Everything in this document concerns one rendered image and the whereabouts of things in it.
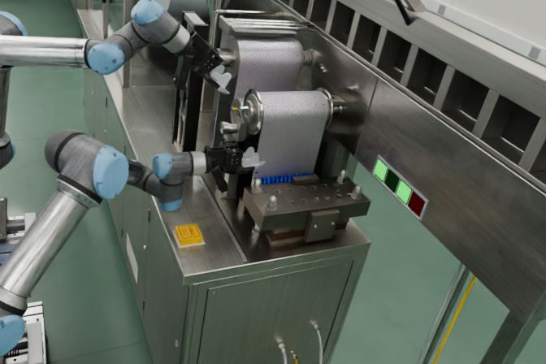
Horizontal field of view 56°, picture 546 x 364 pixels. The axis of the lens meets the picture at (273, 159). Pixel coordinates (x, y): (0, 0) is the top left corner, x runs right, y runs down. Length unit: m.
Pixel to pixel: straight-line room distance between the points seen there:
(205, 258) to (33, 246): 0.53
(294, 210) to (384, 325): 1.36
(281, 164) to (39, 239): 0.83
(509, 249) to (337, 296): 0.77
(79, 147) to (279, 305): 0.88
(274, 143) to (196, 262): 0.45
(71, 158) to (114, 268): 1.62
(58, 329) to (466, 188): 1.89
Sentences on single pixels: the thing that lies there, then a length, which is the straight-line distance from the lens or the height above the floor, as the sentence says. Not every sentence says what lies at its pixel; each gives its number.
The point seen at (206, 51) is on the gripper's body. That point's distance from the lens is 1.49.
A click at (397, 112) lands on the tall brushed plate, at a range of 1.57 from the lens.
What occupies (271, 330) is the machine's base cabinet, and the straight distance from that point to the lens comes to 1.88.
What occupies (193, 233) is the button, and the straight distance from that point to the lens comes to 1.63.
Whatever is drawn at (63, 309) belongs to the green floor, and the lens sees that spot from 2.68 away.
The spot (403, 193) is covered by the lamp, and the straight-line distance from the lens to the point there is 1.56.
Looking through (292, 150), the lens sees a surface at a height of 1.13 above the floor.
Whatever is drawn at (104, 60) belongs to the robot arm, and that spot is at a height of 1.47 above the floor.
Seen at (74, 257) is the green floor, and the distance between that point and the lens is 2.93.
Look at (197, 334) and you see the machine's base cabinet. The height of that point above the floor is 0.63.
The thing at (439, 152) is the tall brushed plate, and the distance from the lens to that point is 1.45.
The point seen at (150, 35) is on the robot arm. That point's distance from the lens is 1.43.
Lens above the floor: 1.96
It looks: 30 degrees down
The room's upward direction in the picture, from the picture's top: 11 degrees clockwise
